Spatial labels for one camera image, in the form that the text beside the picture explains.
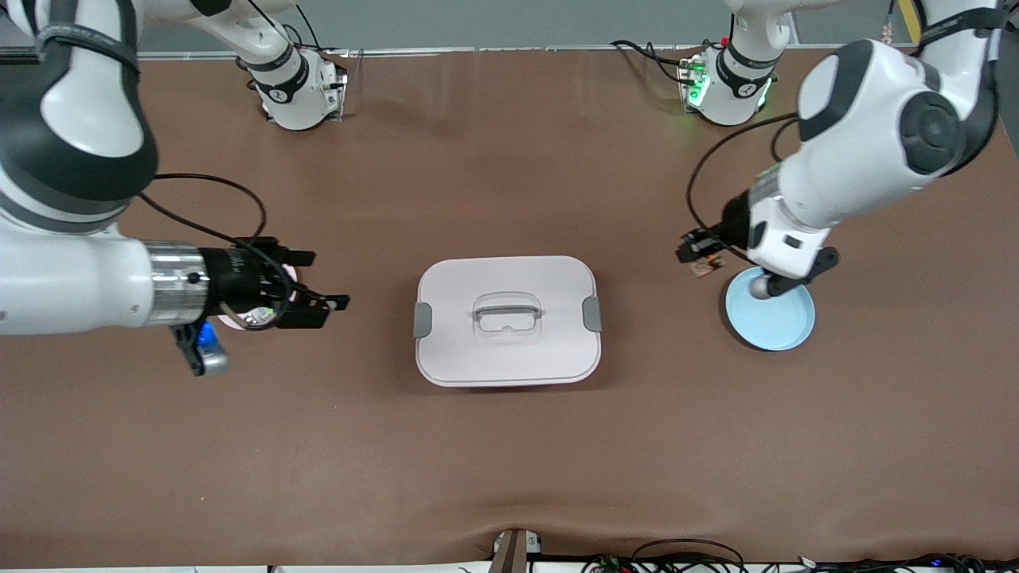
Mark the pink round plate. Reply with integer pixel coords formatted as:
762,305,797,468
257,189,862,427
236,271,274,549
215,267,300,331

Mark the metal table clamp bracket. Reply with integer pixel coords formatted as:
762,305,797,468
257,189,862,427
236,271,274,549
488,528,544,573

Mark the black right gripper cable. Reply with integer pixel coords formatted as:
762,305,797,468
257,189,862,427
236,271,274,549
137,173,295,331

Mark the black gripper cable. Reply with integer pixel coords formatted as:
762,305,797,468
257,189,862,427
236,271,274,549
686,111,805,263
137,173,295,331

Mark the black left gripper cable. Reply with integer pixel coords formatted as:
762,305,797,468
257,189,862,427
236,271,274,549
686,111,805,263

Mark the white lidded box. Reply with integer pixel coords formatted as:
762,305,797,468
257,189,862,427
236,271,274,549
413,255,603,388

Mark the black cable bundle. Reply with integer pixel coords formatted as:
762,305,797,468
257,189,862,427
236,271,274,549
796,552,1019,573
581,539,749,573

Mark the black arm base cable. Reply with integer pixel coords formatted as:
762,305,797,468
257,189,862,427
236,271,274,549
611,38,693,84

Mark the metal table edge rail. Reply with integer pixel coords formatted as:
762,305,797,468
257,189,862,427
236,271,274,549
135,44,845,60

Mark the light blue round plate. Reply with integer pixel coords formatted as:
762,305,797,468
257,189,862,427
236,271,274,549
724,266,817,352

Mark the brown table mat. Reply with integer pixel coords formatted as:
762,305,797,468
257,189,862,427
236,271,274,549
0,46,1019,567

